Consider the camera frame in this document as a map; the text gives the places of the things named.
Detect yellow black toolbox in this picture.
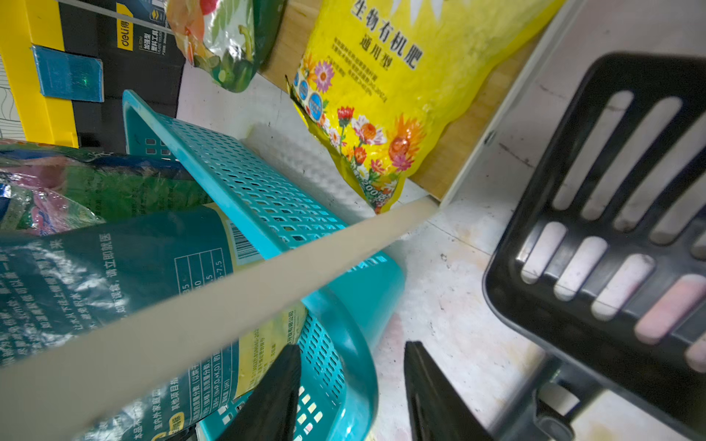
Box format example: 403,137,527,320
1,1,185,153

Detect teal plastic basket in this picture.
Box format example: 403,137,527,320
122,90,404,440

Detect dark green fertilizer bag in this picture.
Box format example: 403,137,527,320
1,204,307,440

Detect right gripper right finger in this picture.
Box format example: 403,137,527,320
404,341,492,441

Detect black slotted scoop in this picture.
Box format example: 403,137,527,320
484,53,705,440

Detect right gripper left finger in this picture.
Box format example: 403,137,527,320
218,345,302,441

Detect green fruit picture bag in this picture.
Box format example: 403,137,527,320
165,0,287,93

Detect yellow flower fertilizer bag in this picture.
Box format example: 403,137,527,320
287,1,561,213

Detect white wooden two-tier shelf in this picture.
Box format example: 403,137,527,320
0,0,586,441

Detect blue green fertilizer bag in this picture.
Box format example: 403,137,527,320
1,139,211,236

